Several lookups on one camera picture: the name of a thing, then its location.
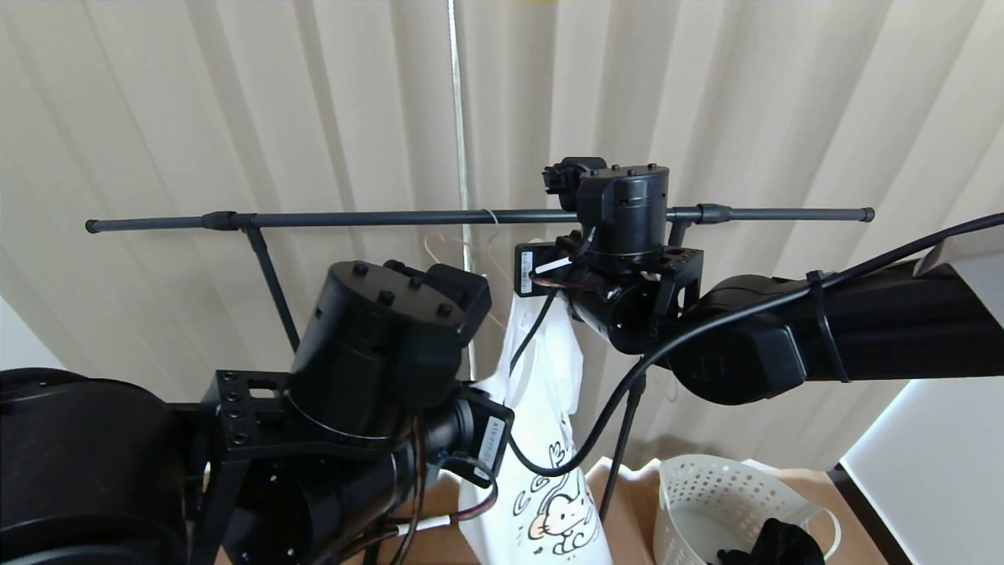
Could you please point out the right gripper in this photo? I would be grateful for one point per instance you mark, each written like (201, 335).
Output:
(612, 306)

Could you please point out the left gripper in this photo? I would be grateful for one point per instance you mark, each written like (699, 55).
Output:
(490, 439)

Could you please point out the white printed t-shirt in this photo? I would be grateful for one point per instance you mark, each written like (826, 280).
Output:
(541, 408)

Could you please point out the pink clothes hanger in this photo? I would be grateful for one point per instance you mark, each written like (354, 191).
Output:
(491, 235)

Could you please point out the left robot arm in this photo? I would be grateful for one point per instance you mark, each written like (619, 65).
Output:
(78, 471)

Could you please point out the white laundry basket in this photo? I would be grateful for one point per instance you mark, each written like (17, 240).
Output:
(690, 502)

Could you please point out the black clothes rack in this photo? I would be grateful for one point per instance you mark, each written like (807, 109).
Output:
(353, 218)

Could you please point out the black garment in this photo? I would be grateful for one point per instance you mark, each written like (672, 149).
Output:
(776, 545)

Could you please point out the beige curtain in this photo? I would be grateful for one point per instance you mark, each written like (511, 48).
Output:
(196, 102)

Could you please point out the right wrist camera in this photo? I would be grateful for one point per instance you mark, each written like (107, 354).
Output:
(572, 180)

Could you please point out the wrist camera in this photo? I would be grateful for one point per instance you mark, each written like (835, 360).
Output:
(572, 180)
(463, 302)

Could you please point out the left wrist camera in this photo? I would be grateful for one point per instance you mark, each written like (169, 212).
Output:
(463, 302)

